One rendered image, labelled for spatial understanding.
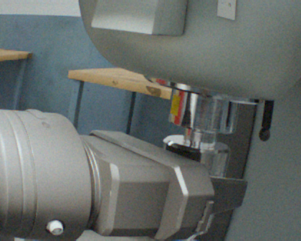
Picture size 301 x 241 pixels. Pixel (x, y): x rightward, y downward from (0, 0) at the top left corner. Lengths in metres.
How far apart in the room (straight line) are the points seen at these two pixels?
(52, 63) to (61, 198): 5.27
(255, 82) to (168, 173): 0.08
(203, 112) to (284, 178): 0.41
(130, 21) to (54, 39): 5.30
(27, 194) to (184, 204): 0.11
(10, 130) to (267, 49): 0.16
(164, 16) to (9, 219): 0.15
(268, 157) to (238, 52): 0.48
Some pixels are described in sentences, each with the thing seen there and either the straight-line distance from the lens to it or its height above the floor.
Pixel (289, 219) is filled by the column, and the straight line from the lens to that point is 0.92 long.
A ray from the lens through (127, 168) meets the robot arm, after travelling 0.47.
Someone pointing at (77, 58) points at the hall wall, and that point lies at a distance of 5.58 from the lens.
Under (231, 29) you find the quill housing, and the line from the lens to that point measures 0.45.
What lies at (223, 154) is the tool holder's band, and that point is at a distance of 0.54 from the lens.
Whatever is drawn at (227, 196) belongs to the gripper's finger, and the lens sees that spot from 0.54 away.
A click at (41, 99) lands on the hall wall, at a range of 5.77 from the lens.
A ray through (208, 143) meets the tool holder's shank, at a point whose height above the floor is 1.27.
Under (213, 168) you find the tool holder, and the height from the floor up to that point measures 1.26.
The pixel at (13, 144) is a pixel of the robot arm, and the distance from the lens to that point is 0.43.
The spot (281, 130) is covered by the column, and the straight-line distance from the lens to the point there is 0.92.
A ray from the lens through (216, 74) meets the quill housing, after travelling 0.46.
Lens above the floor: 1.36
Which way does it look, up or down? 9 degrees down
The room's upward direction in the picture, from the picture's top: 10 degrees clockwise
